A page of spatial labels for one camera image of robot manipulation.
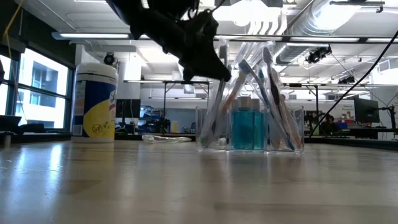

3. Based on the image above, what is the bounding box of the black ceiling-mounted camera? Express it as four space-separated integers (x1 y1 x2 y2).
305 45 333 65
338 75 356 85

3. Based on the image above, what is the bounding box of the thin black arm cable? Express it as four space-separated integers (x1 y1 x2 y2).
309 29 398 138

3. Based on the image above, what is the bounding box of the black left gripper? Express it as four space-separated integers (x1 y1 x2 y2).
160 10 233 83

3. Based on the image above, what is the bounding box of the black desk monitor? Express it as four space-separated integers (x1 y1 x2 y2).
353 98 381 124

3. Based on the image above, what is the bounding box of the green toothbrush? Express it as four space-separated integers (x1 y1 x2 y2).
142 134 193 144

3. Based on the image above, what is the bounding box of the large office window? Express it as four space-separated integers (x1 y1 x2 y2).
0 46 75 131

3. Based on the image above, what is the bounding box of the blue toothbrush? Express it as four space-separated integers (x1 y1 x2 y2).
238 59 296 151

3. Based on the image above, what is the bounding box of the clear acrylic organizer box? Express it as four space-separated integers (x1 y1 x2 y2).
195 105 305 154

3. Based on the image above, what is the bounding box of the silver ventilation duct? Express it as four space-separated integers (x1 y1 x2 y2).
273 0 346 66

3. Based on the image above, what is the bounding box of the disinfecting wipes canister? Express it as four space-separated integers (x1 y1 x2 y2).
70 62 119 143

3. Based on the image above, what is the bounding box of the small black monitor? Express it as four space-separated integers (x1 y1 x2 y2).
115 98 141 118

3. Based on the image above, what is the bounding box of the maroon toothbrush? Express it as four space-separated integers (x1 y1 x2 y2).
262 46 285 131

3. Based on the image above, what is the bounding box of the black aluminium table frame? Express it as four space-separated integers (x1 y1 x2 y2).
0 132 398 152

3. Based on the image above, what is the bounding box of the person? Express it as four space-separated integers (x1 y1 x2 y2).
320 114 343 136

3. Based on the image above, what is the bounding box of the black workstation frame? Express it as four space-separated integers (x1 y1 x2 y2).
123 80 213 125
281 82 321 119

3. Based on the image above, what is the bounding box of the yellow hanging cable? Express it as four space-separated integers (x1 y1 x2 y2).
0 0 25 60

